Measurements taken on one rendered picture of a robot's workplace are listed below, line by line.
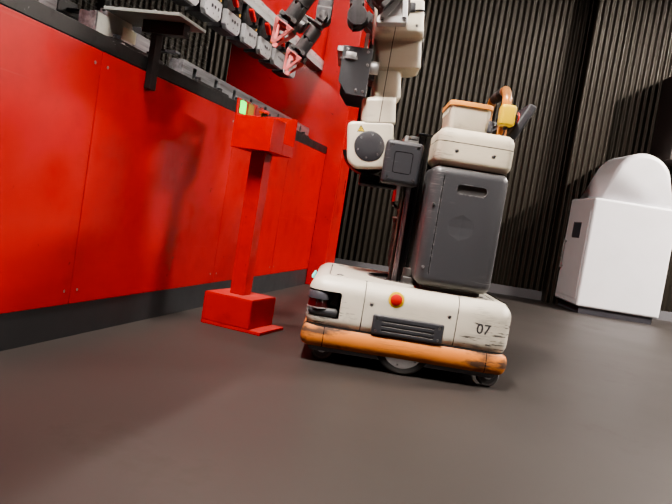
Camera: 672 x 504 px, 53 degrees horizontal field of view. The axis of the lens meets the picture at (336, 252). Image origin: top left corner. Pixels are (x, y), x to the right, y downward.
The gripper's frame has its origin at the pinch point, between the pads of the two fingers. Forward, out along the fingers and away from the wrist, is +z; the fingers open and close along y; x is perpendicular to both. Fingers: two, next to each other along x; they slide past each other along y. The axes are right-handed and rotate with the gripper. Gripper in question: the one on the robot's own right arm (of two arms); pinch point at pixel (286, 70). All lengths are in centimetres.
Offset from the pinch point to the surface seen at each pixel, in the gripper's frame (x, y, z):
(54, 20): -36, 94, 35
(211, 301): 30, 18, 87
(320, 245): 50, -159, 57
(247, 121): 3.1, 19.7, 25.3
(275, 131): 13.6, 20.7, 22.3
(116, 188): -10, 57, 67
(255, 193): 20, 14, 45
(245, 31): -33, -42, -8
